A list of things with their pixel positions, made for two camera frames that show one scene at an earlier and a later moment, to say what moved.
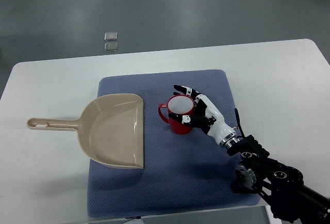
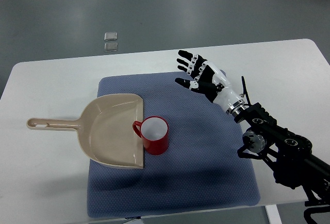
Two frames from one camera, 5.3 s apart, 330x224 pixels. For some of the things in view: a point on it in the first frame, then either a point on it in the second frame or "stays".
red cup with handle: x=181 y=104 → x=154 y=132
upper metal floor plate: x=111 y=36 stays
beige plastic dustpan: x=111 y=130 stays
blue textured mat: x=188 y=173 stays
